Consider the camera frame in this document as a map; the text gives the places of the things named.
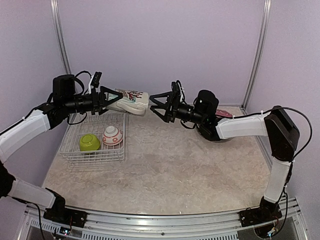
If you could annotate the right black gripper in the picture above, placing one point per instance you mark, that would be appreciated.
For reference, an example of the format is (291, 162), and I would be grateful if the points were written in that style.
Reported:
(172, 100)

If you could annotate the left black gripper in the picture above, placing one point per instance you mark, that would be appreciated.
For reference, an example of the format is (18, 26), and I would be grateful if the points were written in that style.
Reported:
(98, 100)

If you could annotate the red white patterned bowl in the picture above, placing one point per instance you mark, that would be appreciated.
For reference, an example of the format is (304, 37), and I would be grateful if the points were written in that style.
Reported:
(112, 136)

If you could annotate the white patterned mug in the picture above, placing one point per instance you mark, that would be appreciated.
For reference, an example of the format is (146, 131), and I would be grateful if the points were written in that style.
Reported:
(133, 102)

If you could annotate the green cup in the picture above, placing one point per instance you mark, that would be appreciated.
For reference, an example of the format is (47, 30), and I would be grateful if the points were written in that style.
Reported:
(89, 142)

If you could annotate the black striped plate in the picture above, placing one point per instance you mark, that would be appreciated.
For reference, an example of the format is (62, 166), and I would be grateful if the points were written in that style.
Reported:
(210, 134)

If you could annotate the pink polka dot dish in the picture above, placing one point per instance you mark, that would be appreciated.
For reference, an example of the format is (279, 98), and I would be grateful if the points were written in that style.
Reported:
(223, 114)

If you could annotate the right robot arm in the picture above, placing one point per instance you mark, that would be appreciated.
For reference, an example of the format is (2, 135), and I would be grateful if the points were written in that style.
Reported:
(275, 123)

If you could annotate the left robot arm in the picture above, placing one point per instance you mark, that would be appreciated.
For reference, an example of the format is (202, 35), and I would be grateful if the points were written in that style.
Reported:
(41, 119)

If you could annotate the white wire dish rack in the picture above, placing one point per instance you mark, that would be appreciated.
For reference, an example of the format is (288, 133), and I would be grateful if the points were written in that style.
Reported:
(96, 125)

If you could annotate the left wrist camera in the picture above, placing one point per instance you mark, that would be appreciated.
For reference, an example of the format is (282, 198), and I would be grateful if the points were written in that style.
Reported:
(69, 86)

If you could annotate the left aluminium corner post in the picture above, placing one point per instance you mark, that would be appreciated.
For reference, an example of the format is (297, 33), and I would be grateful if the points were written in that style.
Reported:
(60, 36)

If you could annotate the aluminium corner post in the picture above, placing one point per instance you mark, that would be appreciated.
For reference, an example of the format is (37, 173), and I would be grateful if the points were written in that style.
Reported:
(60, 36)
(258, 52)

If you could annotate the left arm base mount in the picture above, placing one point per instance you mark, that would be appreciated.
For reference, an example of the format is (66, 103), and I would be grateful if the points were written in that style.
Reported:
(68, 216)

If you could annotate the right aluminium corner post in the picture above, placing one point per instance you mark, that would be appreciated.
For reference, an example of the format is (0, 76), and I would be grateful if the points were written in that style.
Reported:
(258, 52)

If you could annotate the aluminium front rail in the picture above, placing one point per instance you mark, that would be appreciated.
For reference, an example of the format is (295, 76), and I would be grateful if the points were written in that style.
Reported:
(103, 225)

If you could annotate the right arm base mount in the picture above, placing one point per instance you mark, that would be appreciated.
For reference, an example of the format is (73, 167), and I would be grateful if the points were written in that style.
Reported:
(255, 216)

